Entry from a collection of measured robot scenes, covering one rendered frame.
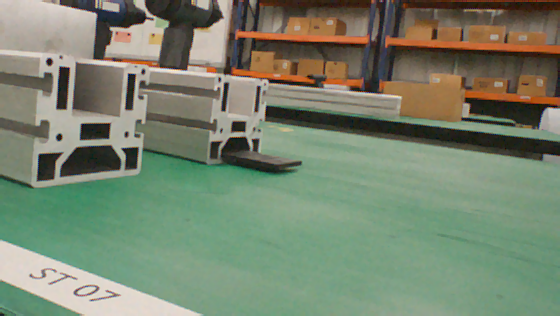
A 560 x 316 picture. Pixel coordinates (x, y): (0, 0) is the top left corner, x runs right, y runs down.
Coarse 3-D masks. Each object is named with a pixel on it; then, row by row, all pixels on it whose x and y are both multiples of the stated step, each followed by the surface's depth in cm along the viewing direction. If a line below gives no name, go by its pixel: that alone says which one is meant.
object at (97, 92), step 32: (0, 64) 34; (32, 64) 31; (64, 64) 33; (96, 64) 39; (128, 64) 37; (0, 96) 34; (32, 96) 32; (64, 96) 33; (96, 96) 39; (128, 96) 38; (0, 128) 34; (32, 128) 33; (64, 128) 33; (96, 128) 37; (128, 128) 38; (0, 160) 34; (32, 160) 32; (64, 160) 34; (96, 160) 40; (128, 160) 40
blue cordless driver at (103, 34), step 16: (64, 0) 91; (80, 0) 90; (96, 0) 92; (112, 0) 95; (128, 0) 98; (96, 16) 93; (112, 16) 95; (128, 16) 97; (144, 16) 101; (96, 32) 94; (96, 48) 95
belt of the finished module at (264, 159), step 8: (224, 152) 50; (232, 152) 50; (240, 152) 51; (248, 152) 51; (256, 152) 52; (240, 160) 48; (248, 160) 47; (256, 160) 47; (264, 160) 47; (272, 160) 48; (280, 160) 48; (288, 160) 49; (296, 160) 49; (272, 168) 46; (280, 168) 46
